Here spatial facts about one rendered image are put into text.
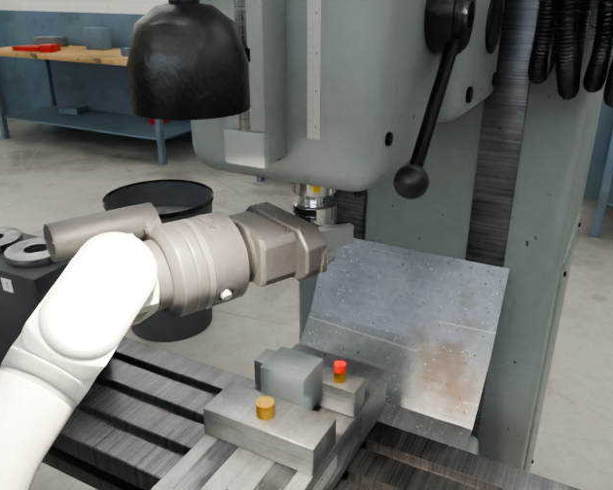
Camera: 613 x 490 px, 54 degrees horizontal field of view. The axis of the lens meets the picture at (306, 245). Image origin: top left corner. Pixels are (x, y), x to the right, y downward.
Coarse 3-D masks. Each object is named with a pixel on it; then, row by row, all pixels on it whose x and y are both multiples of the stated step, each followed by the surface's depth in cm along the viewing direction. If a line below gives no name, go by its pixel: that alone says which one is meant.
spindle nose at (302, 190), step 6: (294, 186) 62; (300, 186) 61; (306, 186) 61; (294, 192) 62; (300, 192) 61; (306, 192) 61; (312, 192) 61; (318, 192) 61; (324, 192) 61; (330, 192) 61
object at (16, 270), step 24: (0, 240) 95; (24, 240) 95; (0, 264) 90; (24, 264) 88; (48, 264) 89; (0, 288) 90; (24, 288) 87; (48, 288) 88; (0, 312) 92; (24, 312) 89; (0, 336) 95; (0, 360) 97
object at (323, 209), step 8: (296, 200) 64; (304, 200) 64; (328, 200) 64; (296, 208) 63; (304, 208) 62; (312, 208) 62; (320, 208) 62; (328, 208) 62; (336, 208) 64; (312, 216) 62; (320, 216) 62
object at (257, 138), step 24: (240, 0) 45; (264, 0) 45; (240, 24) 46; (264, 24) 45; (264, 48) 46; (264, 72) 47; (264, 96) 47; (240, 120) 49; (264, 120) 48; (240, 144) 50; (264, 144) 49
